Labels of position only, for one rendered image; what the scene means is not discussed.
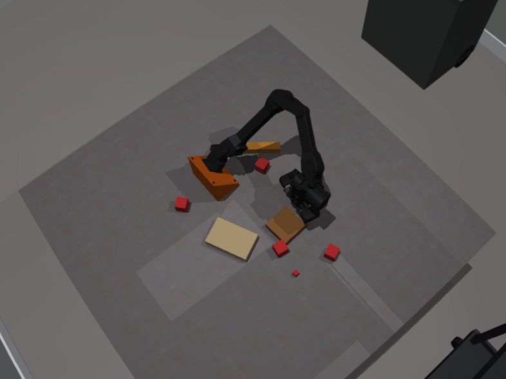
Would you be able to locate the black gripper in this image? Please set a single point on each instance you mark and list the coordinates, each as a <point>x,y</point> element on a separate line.
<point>308,213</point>

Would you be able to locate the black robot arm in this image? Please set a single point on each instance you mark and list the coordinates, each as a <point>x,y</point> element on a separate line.
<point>309,182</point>

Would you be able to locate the orange flat bar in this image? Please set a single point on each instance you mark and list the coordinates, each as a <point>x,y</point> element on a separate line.
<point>262,147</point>

